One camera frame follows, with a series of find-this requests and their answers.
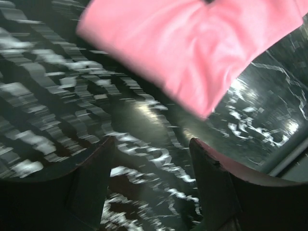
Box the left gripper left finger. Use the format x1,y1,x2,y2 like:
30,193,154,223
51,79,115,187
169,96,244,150
0,136,115,231

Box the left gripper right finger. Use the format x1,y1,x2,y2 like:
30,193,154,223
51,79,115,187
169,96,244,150
189,138,308,231

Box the pink t-shirt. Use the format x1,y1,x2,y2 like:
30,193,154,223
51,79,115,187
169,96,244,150
77,0,308,119

